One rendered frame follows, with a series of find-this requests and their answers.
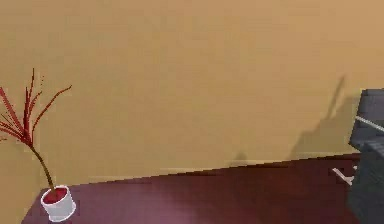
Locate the red houseplant in white pot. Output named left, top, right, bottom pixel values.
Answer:
left=0, top=68, right=77, bottom=223

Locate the dark grey office chair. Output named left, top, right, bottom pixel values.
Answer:
left=331, top=87, right=384, bottom=224

